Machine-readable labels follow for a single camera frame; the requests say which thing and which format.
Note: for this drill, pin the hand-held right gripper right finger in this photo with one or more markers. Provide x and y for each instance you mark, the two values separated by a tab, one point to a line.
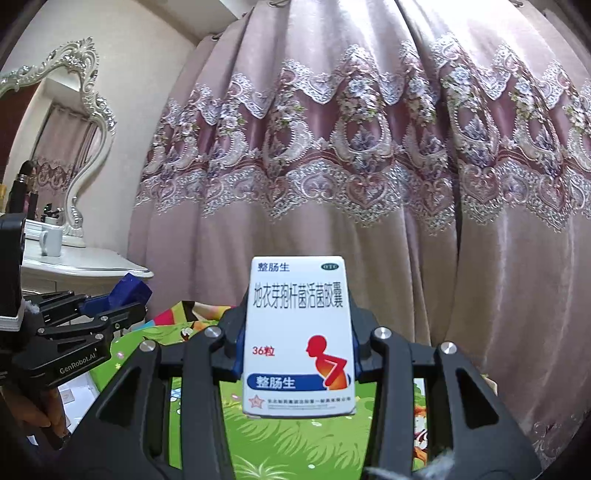
367	360

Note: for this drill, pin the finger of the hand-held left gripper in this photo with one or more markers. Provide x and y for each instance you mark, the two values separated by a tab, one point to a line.
101	327
120	295

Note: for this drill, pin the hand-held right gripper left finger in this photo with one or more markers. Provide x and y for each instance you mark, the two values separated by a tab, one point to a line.
238	360

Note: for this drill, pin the purple cardboard box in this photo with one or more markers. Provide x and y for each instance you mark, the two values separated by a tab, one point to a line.
81	406

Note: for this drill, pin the white medicine box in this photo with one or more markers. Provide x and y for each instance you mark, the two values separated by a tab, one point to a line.
298	332

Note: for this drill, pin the person's left hand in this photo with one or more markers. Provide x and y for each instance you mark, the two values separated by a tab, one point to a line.
34	415

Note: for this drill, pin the white dressing table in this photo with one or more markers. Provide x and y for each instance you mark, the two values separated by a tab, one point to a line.
87	265

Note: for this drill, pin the white mug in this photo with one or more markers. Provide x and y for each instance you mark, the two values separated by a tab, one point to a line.
51	241

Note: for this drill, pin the green cartoon play mat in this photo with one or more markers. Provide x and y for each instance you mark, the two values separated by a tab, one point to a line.
295	443

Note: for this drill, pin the pink lace curtain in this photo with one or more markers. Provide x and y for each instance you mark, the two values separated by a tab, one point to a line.
415	230

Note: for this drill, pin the black bottle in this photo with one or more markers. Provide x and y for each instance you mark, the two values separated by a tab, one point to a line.
21	194

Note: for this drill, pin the ornate silver-framed mirror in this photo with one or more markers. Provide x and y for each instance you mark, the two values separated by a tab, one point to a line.
87	83

